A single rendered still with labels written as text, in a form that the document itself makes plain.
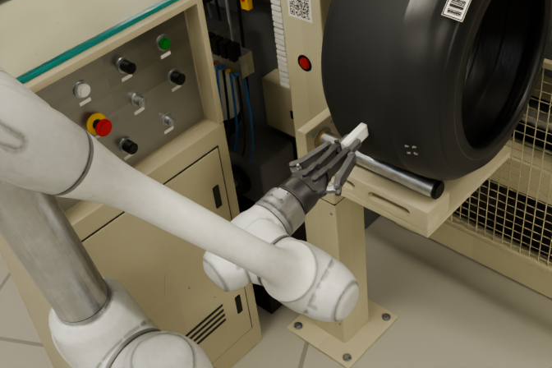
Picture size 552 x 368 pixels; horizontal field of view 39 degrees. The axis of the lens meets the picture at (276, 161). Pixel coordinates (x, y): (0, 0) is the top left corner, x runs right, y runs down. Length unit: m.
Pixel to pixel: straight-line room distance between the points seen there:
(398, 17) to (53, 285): 0.78
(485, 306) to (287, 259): 1.57
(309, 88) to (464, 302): 1.09
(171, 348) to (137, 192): 0.33
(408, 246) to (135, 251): 1.24
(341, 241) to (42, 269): 1.16
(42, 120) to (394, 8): 0.75
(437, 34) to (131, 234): 0.93
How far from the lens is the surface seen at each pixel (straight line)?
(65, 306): 1.39
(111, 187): 1.09
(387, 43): 1.48
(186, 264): 2.16
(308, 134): 1.88
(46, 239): 1.27
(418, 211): 1.78
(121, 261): 1.99
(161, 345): 1.36
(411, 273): 2.82
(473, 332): 2.66
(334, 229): 2.23
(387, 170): 1.81
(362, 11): 1.52
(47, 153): 0.99
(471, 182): 1.95
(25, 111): 0.98
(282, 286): 1.26
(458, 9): 1.45
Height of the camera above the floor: 2.06
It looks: 38 degrees down
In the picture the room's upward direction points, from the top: 8 degrees counter-clockwise
